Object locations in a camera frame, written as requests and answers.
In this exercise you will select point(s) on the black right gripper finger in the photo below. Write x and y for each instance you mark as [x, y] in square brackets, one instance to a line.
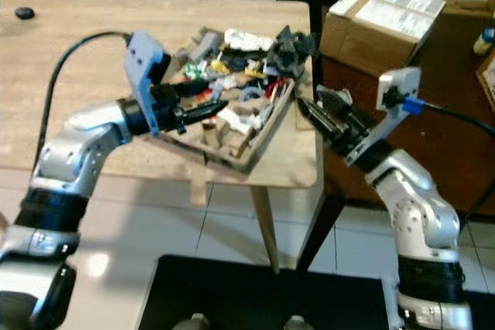
[314, 113]
[332, 100]

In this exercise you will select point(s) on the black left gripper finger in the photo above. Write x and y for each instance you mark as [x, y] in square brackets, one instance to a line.
[209, 110]
[197, 89]

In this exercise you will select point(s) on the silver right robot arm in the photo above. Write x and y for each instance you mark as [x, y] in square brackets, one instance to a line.
[425, 206]

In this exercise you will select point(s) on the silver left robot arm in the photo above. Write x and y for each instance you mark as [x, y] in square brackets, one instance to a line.
[93, 144]

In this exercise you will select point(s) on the grey plastic part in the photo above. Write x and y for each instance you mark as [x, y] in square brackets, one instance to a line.
[210, 42]

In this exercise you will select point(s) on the wooden tray of tools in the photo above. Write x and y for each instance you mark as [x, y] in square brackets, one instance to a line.
[232, 157]

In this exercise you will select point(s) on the small labelled cardboard box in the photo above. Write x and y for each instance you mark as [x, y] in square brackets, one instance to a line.
[363, 40]

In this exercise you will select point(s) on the white plastic part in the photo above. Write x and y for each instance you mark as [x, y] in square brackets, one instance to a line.
[244, 36]

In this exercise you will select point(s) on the dark brown wooden table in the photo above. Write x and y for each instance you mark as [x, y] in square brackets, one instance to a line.
[456, 168]

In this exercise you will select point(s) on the light wooden table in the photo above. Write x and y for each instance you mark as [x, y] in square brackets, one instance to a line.
[62, 75]

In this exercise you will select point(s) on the white bottle with blue cap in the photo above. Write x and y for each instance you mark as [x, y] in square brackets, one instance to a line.
[486, 40]

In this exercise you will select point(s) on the small black oval object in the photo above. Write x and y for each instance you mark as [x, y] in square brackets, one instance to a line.
[25, 13]

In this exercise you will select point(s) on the black floor mat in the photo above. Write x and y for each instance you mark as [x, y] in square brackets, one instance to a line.
[263, 299]

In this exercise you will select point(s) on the grey right robot leg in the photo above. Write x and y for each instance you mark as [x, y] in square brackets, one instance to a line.
[294, 324]

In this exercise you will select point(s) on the grey robot leg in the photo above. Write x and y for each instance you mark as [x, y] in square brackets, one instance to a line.
[294, 324]
[195, 323]

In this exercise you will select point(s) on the grey left robot leg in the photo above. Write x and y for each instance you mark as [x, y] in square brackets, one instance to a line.
[195, 323]

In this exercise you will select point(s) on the black plastic bracket clump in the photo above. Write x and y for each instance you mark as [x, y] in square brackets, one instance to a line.
[290, 52]

